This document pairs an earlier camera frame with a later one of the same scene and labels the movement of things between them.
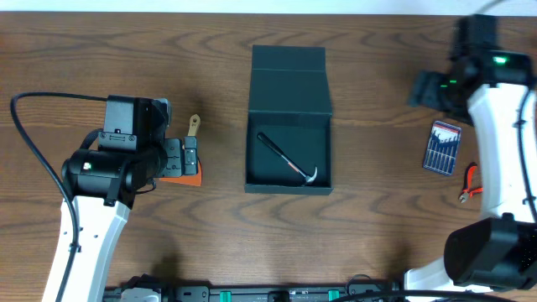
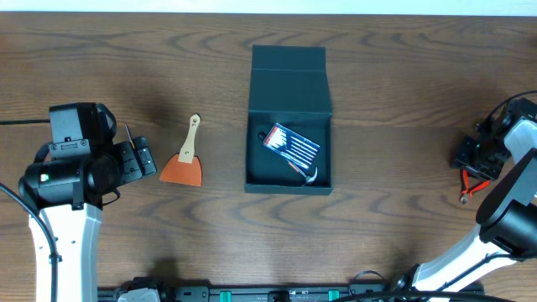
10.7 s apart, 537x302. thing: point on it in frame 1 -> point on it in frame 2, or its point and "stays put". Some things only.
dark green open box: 290,108 stays put
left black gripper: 174,156 -> 132,159
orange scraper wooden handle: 190,179 stays put
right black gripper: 429,89 -> 462,158
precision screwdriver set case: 443,148 -> 293,145
